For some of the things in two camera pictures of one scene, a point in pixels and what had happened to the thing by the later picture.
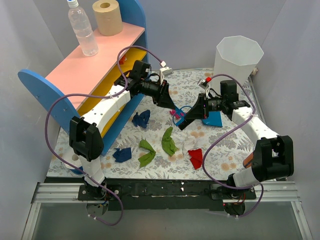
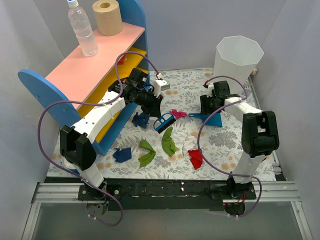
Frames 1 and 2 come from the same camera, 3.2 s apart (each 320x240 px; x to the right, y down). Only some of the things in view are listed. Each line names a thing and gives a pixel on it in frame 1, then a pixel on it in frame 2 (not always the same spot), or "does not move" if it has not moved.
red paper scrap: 196,158 does not move
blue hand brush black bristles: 183,123 -> 162,123
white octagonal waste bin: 236,55 does not move
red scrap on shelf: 121,61 does not move
